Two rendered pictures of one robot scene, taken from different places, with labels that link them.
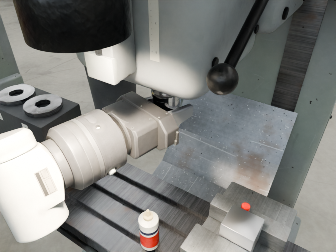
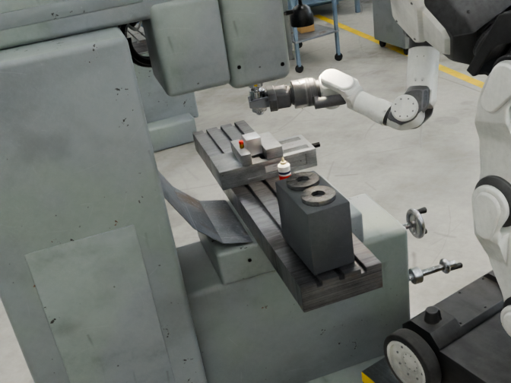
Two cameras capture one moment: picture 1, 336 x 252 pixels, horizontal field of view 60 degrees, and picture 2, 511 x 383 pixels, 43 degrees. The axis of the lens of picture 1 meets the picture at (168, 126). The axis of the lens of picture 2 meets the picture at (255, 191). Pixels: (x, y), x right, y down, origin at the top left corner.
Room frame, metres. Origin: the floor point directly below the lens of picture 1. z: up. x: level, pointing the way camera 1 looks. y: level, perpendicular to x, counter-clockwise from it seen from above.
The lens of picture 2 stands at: (1.82, 1.27, 1.90)
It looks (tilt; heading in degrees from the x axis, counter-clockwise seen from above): 27 degrees down; 223
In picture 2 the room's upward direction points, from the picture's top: 9 degrees counter-clockwise
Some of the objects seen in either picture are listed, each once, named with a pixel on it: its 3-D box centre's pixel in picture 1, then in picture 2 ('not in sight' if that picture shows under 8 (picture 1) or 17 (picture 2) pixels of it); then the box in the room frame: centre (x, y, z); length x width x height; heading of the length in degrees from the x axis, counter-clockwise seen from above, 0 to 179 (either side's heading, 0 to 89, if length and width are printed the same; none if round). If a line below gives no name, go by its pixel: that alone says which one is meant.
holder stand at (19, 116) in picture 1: (39, 130); (313, 218); (0.62, 0.34, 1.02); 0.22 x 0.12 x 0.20; 59
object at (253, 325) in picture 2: not in sight; (294, 307); (0.37, 0.02, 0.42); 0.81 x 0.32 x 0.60; 147
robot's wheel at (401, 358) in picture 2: not in sight; (411, 361); (0.50, 0.55, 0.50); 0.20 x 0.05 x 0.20; 72
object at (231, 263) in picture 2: not in sight; (276, 226); (0.39, 0.00, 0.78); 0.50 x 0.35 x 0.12; 147
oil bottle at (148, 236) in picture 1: (149, 227); (284, 172); (0.35, 0.04, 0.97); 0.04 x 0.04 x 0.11
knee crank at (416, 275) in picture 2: not in sight; (435, 269); (0.02, 0.41, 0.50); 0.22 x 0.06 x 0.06; 147
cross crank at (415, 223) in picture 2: not in sight; (407, 226); (-0.03, 0.27, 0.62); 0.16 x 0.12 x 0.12; 147
